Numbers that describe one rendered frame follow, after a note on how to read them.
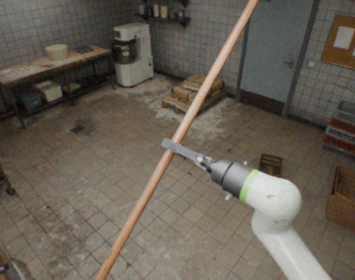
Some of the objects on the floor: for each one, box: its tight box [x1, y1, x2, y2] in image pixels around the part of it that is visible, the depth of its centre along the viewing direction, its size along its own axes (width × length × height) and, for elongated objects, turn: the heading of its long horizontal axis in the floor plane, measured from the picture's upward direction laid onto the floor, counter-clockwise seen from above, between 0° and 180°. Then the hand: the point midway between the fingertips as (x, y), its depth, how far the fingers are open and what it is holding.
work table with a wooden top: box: [0, 45, 115, 128], centre depth 496 cm, size 220×80×90 cm, turn 139°
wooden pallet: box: [161, 91, 227, 119], centre depth 511 cm, size 120×80×14 cm, turn 139°
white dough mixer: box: [110, 23, 153, 88], centre depth 562 cm, size 92×59×132 cm, turn 139°
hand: (173, 147), depth 78 cm, fingers closed on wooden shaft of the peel, 3 cm apart
